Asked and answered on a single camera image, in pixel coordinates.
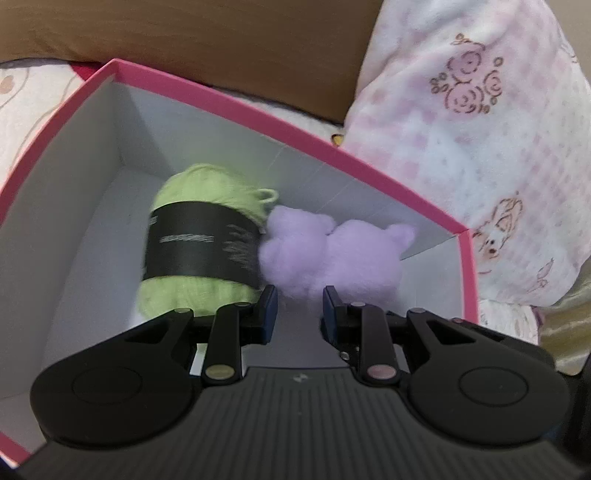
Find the gold curtain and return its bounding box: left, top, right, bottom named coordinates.
left=538, top=281, right=591, bottom=377

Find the pink cardboard box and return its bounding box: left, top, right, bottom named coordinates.
left=0, top=58, right=478, bottom=469

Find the purple plush toy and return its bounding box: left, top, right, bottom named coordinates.
left=257, top=205, right=416, bottom=305

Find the green yarn ball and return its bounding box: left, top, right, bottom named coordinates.
left=136, top=164, right=278, bottom=319

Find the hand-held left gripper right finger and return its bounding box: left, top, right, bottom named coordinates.
left=323, top=285, right=476, bottom=386

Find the brown pillow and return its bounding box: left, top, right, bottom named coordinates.
left=0, top=0, right=384, bottom=125

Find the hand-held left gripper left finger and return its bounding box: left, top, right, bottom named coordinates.
left=124, top=285, right=279, bottom=386

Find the pink checked pillow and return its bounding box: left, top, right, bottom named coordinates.
left=342, top=0, right=591, bottom=308

